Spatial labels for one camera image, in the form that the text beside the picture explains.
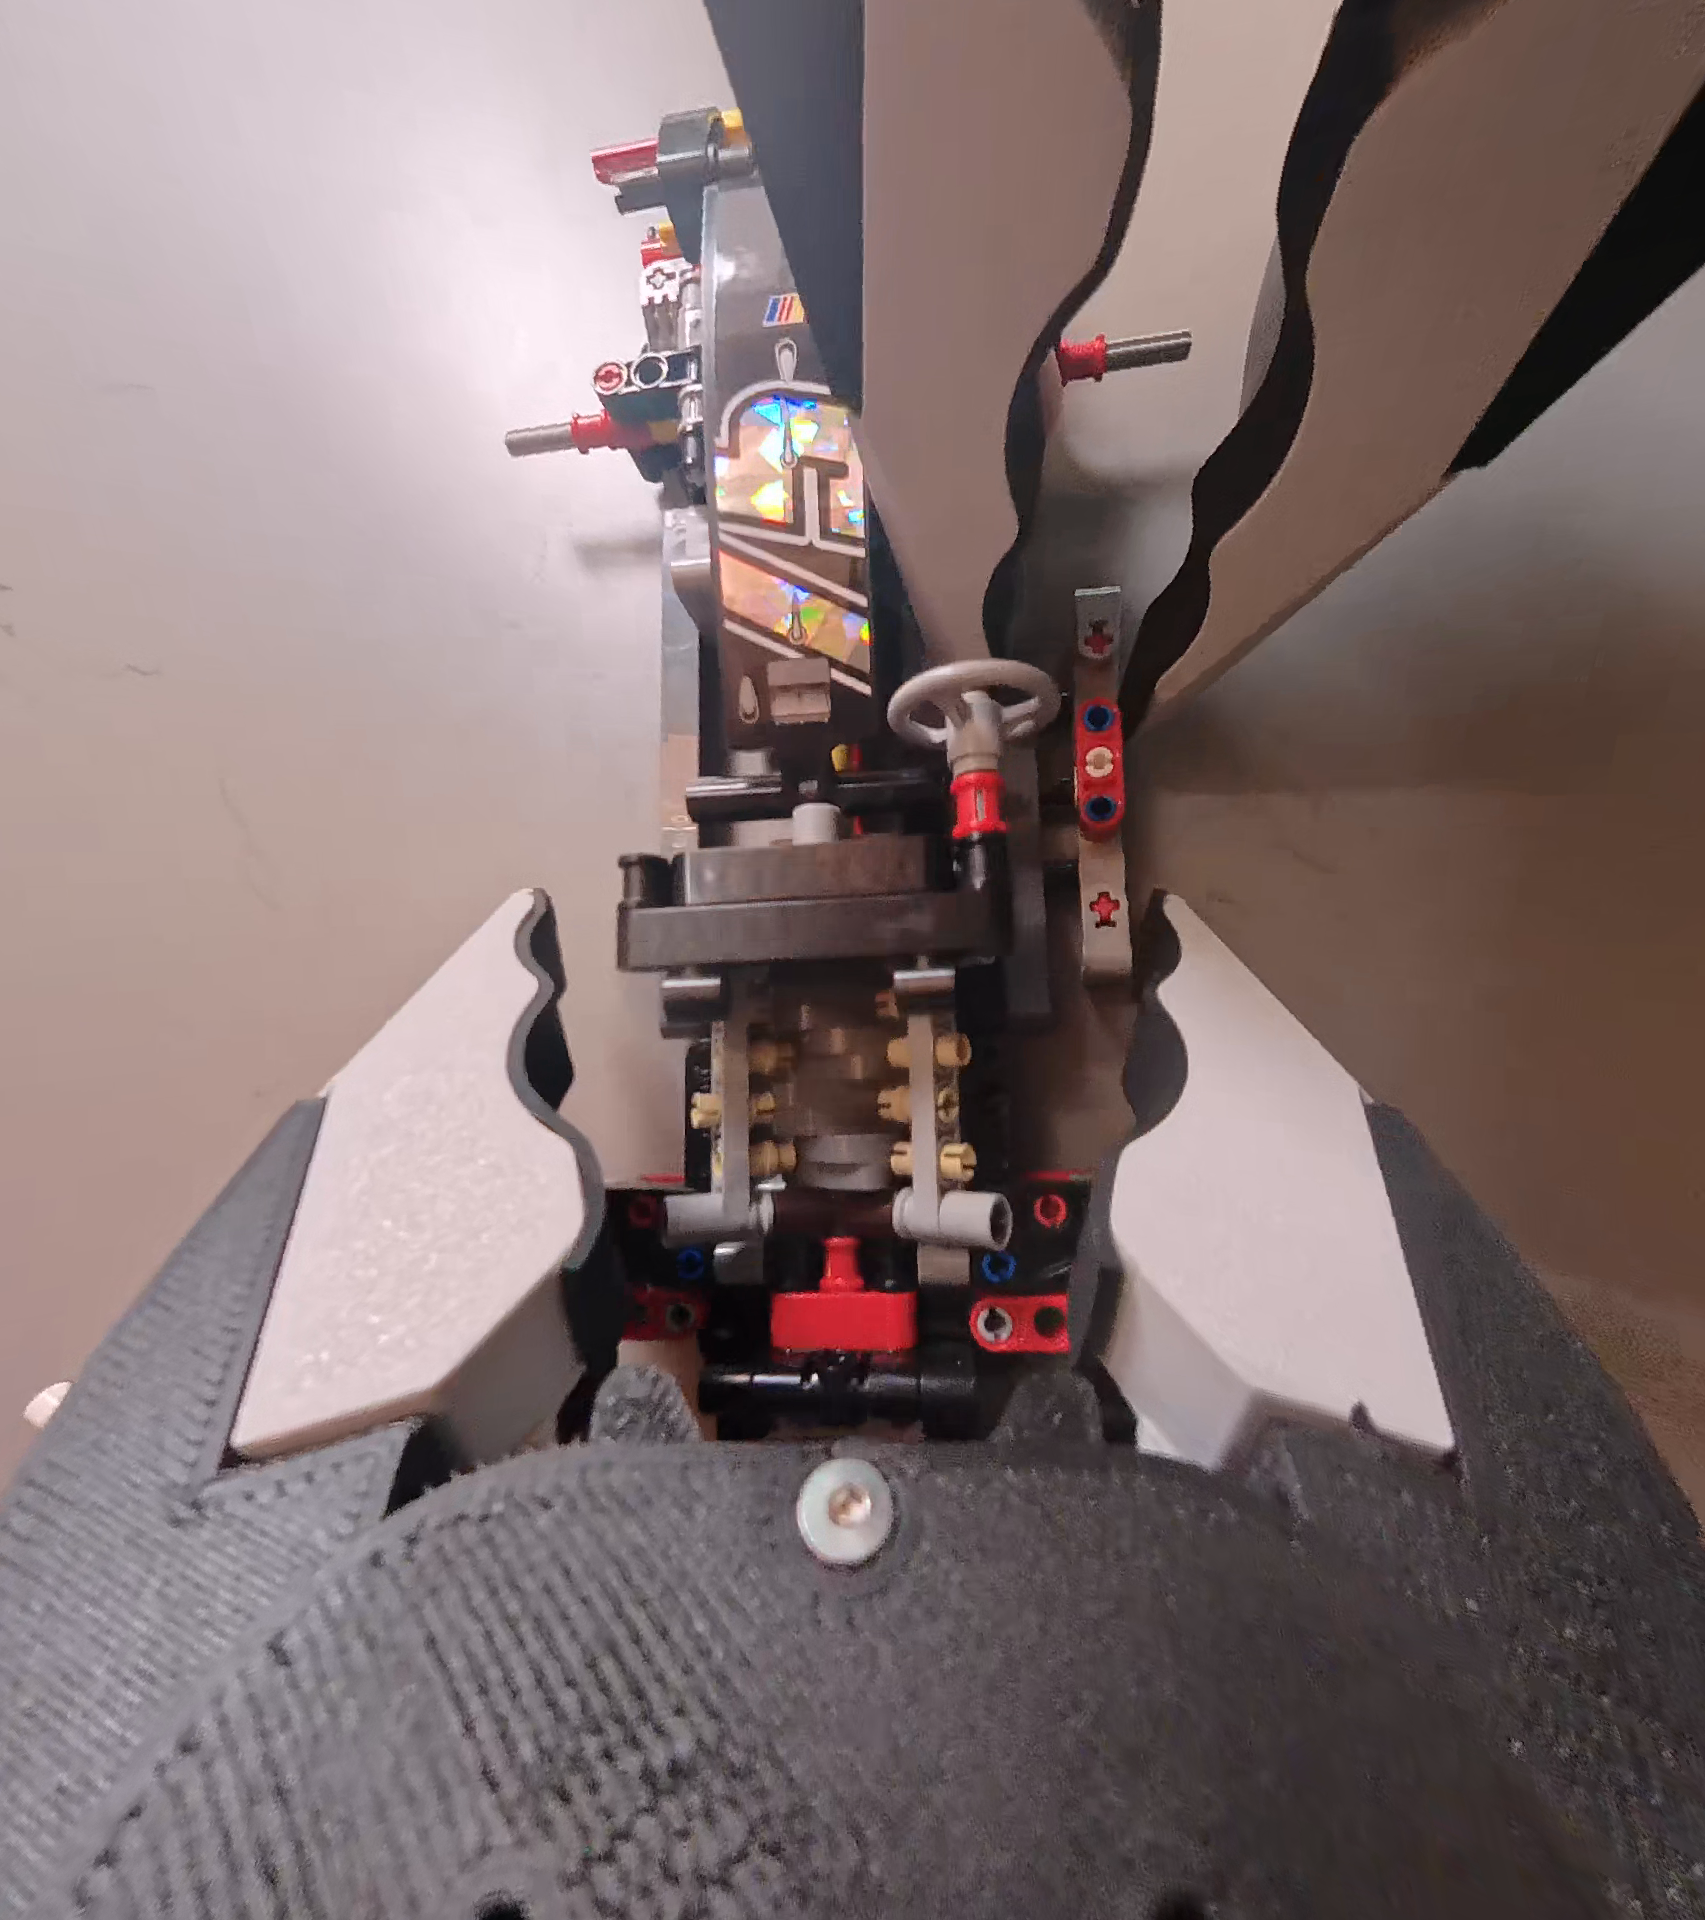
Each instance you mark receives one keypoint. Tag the small white lego connector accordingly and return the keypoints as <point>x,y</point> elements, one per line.
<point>47,1404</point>

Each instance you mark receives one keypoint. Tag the lego car chassis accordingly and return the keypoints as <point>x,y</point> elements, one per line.
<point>807,900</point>

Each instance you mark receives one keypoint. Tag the grey lego beam red link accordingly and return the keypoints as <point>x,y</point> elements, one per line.
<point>1099,764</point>

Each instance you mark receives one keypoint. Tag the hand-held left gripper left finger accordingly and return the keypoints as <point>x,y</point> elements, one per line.
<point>418,1200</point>

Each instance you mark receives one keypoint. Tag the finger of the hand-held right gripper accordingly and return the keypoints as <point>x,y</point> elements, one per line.
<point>974,300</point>
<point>1422,271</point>

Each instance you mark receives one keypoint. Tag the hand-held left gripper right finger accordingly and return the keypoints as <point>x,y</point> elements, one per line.
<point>1241,1230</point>

